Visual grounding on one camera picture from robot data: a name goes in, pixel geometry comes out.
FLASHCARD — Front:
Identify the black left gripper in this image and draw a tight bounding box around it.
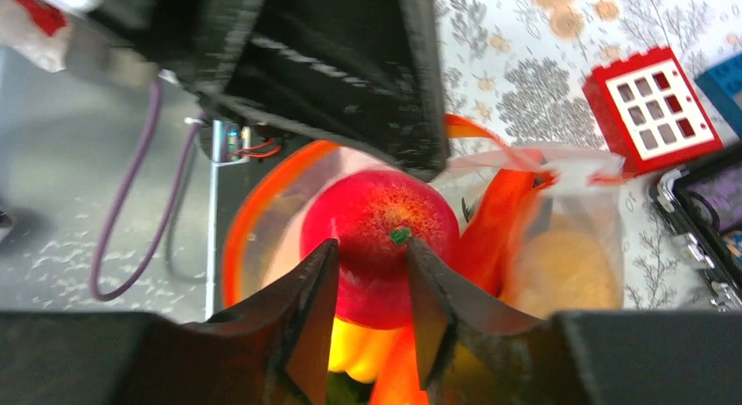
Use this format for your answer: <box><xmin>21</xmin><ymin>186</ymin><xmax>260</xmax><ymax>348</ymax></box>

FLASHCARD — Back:
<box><xmin>87</xmin><ymin>0</ymin><xmax>450</xmax><ymax>181</ymax></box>

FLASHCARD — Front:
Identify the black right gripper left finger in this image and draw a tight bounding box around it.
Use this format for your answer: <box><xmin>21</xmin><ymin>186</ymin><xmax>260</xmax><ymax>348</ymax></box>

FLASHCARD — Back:
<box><xmin>1</xmin><ymin>239</ymin><xmax>339</xmax><ymax>404</ymax></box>

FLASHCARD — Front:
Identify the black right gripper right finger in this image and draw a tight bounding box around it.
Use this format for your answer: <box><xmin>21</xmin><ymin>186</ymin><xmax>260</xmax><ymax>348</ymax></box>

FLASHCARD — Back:
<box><xmin>407</xmin><ymin>239</ymin><xmax>741</xmax><ymax>404</ymax></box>

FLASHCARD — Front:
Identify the yellow toy bell pepper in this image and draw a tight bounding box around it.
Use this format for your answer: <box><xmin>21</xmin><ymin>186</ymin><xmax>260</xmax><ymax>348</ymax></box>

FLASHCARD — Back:
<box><xmin>328</xmin><ymin>318</ymin><xmax>402</xmax><ymax>383</ymax></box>

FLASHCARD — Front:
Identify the orange toy carrot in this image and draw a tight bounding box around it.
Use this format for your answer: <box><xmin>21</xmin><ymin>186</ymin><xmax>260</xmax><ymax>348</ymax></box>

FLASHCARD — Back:
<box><xmin>369</xmin><ymin>170</ymin><xmax>537</xmax><ymax>405</ymax></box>

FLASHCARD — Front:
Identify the clear zip top bag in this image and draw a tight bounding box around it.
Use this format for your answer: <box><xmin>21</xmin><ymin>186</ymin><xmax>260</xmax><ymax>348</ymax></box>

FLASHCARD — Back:
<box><xmin>221</xmin><ymin>113</ymin><xmax>627</xmax><ymax>405</ymax></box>

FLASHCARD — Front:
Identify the red toy apple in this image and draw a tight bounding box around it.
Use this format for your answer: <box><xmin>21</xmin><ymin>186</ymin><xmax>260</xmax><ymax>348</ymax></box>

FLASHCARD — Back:
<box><xmin>300</xmin><ymin>169</ymin><xmax>459</xmax><ymax>330</ymax></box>

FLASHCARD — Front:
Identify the black poker chip case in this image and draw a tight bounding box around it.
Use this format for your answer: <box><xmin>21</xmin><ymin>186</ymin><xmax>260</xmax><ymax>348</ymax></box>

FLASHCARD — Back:
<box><xmin>648</xmin><ymin>142</ymin><xmax>741</xmax><ymax>311</ymax></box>

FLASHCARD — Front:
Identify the red white window brick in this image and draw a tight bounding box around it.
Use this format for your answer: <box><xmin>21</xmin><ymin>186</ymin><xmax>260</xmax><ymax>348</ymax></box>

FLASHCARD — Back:
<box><xmin>582</xmin><ymin>46</ymin><xmax>724</xmax><ymax>178</ymax></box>

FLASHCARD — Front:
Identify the blue toy brick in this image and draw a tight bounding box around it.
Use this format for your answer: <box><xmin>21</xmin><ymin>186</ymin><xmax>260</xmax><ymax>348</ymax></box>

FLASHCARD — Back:
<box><xmin>695</xmin><ymin>53</ymin><xmax>741</xmax><ymax>138</ymax></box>

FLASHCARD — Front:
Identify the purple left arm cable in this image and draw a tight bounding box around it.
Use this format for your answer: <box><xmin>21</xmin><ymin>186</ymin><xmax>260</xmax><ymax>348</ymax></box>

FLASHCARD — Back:
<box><xmin>87</xmin><ymin>77</ymin><xmax>204</xmax><ymax>304</ymax></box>

